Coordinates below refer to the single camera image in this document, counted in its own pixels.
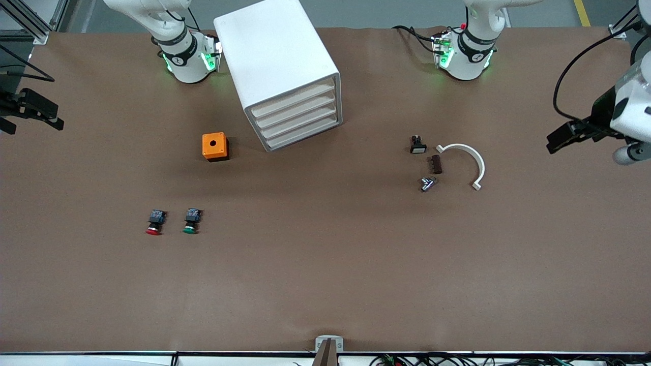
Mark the red push button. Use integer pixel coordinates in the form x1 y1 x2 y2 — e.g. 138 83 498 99
145 209 167 236

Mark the green push button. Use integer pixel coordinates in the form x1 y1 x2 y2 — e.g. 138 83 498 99
183 208 202 235

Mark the white drawer cabinet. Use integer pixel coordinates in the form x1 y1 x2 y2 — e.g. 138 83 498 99
214 0 343 153

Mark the white curved plastic clamp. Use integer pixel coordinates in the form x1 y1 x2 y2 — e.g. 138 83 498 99
436 143 486 191

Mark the brown table mat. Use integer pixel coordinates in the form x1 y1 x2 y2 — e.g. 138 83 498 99
0 25 651 354

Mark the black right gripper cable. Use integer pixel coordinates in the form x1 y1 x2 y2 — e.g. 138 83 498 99
0 44 55 82

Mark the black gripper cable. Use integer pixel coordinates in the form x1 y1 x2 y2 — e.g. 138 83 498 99
553 30 634 124
0 44 55 82

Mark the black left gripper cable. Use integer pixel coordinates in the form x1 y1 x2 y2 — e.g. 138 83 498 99
553 30 634 124

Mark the aluminium frame post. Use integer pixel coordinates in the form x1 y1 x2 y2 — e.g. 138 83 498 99
608 0 651 40
0 0 67 45

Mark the orange button enclosure box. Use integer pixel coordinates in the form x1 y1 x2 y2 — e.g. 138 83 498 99
202 132 230 162

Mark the black arm base cable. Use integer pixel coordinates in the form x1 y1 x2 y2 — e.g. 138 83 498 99
392 24 439 54

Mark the black cable bundle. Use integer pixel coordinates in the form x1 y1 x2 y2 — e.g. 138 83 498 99
369 352 651 366

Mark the grey metal bracket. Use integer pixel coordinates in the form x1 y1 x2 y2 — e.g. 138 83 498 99
315 335 344 366

